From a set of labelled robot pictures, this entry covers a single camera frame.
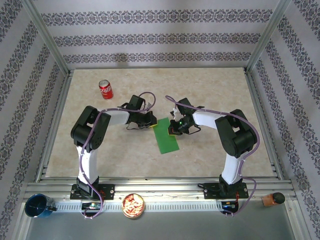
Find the slotted grey cable duct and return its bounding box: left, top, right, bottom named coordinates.
left=53, top=200, right=224, bottom=213

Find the orange jar with black cap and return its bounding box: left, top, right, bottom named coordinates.
left=260, top=191, right=286, bottom=208

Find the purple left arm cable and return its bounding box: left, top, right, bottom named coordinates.
left=78, top=91, right=157, bottom=221

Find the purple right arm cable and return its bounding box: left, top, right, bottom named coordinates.
left=164, top=95, right=261, bottom=218

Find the red cola can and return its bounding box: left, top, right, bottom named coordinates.
left=98, top=79, right=115, bottom=101

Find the aluminium frame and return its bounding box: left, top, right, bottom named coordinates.
left=9, top=0, right=311, bottom=240

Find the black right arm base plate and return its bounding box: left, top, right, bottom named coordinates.
left=203, top=182, right=250, bottom=200

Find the blue mug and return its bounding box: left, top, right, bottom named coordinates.
left=24, top=193, right=58, bottom=220

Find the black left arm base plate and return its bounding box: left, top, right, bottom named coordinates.
left=69, top=183, right=116, bottom=201

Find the round bowl of food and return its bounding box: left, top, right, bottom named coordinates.
left=121, top=192, right=146, bottom=220

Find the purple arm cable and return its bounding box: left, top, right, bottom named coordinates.
left=164, top=95, right=261, bottom=218
left=78, top=91, right=157, bottom=221

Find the small controller board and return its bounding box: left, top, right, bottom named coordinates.
left=81, top=202, right=102, bottom=211
left=222, top=201, right=240, bottom=211

